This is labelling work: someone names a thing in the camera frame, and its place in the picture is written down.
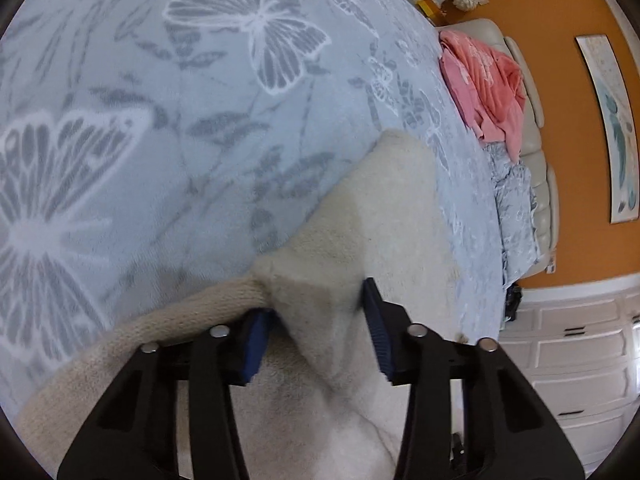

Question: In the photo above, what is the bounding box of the cream knitted sweater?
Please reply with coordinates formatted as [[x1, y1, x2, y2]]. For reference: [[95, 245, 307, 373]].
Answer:
[[15, 130, 458, 479]]

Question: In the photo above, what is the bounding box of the white wardrobe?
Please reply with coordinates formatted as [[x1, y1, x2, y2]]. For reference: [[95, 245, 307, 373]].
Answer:
[[499, 288, 639, 474]]

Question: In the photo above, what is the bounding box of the black item on nightstand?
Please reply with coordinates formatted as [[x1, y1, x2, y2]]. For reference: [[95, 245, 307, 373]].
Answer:
[[504, 282, 523, 322]]

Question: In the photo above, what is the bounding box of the beige leather headboard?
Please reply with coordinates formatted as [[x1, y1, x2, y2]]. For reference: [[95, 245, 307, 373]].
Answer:
[[442, 18, 560, 278]]

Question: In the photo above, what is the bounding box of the grey butterfly pillow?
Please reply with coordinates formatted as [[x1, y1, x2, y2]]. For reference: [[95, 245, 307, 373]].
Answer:
[[484, 142, 540, 288]]

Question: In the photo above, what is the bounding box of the grey butterfly bedspread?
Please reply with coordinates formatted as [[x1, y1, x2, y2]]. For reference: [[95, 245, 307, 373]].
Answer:
[[1, 0, 503, 416]]

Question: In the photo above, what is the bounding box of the pink garment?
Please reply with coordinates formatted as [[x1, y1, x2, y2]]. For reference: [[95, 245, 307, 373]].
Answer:
[[439, 29, 525, 162]]

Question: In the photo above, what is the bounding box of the yellow box on nightstand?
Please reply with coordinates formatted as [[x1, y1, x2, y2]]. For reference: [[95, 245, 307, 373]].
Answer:
[[416, 0, 447, 27]]

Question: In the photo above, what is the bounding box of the framed feather wall picture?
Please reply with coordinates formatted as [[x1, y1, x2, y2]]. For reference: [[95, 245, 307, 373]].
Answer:
[[575, 35, 639, 223]]

